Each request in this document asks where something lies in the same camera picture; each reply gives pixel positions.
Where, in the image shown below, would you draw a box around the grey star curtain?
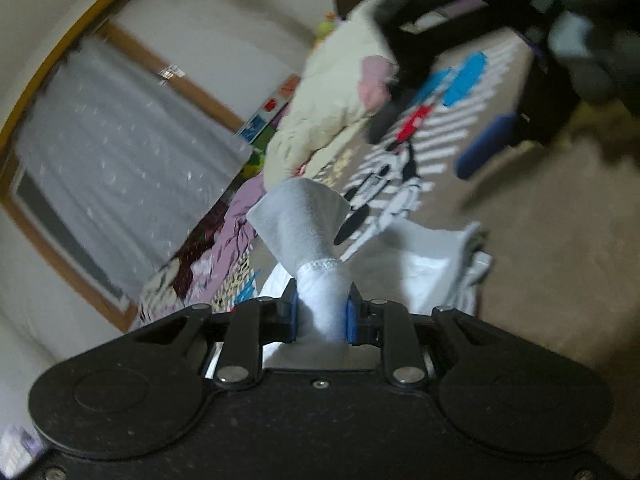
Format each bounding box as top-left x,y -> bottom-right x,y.
15,37 -> 253,299

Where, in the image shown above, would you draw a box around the yellow plush toy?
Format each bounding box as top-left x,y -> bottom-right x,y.
314,12 -> 341,44

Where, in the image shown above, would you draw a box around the white quilted fleece garment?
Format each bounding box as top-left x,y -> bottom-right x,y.
247,178 -> 492,370

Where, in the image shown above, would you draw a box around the purple crumpled bedding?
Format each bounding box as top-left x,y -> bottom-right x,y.
138,174 -> 265,324

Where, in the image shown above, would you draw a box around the wooden window frame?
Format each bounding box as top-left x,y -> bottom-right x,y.
0,0 -> 246,334

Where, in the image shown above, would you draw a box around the colourful alphabet play fence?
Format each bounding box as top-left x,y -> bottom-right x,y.
236,74 -> 300,179

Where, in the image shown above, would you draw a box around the cream yellow quilt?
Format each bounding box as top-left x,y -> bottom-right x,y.
262,0 -> 396,190

